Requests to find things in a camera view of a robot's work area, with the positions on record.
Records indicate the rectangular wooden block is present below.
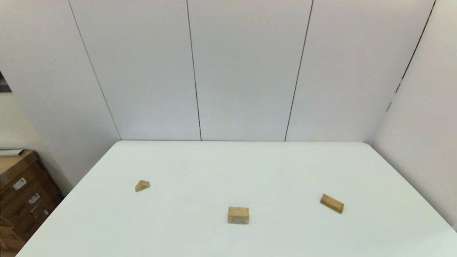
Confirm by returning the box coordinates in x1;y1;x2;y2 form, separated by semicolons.
320;194;345;214

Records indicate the brown cardboard box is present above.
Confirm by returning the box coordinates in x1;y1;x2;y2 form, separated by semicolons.
0;175;62;218
0;151;50;200
0;214;25;252
9;195;65;241

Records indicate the dark wall fixture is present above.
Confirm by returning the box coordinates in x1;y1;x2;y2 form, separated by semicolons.
0;71;12;93

